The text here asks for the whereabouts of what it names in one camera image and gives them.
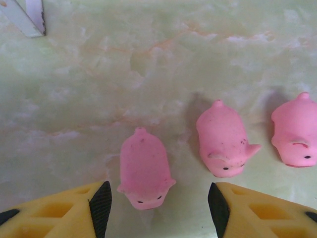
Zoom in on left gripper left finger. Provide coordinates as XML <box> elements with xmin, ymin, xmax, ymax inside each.
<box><xmin>0</xmin><ymin>180</ymin><xmax>112</xmax><ymax>238</ymax></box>

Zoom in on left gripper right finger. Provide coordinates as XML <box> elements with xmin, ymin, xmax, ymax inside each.
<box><xmin>208</xmin><ymin>182</ymin><xmax>317</xmax><ymax>238</ymax></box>

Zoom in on pink toy pig with dirt marks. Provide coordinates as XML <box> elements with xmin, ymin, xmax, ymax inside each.
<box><xmin>196</xmin><ymin>99</ymin><xmax>263</xmax><ymax>178</ymax></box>

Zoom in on wooden shelf white frame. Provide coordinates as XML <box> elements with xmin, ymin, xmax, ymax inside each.
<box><xmin>0</xmin><ymin>0</ymin><xmax>47</xmax><ymax>38</ymax></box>

